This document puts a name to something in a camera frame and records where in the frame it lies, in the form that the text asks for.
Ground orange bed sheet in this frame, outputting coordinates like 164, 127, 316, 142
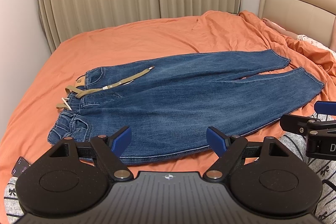
1, 11, 335, 189

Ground beige padded headboard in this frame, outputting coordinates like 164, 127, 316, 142
257, 0, 335, 47

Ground blue denim jeans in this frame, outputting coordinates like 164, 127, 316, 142
48, 50, 324, 165

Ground grey patterned blanket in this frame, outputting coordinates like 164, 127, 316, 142
3, 113, 336, 224

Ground dark smartphone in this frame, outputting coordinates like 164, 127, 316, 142
11, 156, 31, 177

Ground khaki webbing belt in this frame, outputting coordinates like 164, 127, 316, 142
65, 66, 154, 99

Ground white floral pillow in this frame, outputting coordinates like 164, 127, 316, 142
297, 35, 335, 53

